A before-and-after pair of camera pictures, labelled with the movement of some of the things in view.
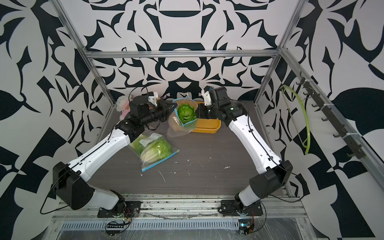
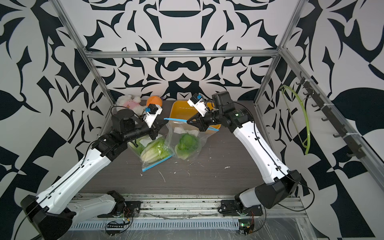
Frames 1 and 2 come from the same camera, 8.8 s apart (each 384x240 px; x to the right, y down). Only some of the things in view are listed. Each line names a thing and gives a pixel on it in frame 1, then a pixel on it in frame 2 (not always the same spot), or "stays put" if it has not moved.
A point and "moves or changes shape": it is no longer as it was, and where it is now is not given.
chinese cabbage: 186,113 to 188,143
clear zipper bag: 151,149 stays put
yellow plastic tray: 209,126 moves or changes shape
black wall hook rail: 358,150 stays put
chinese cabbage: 158,150 stays put
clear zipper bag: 184,118 to 186,140
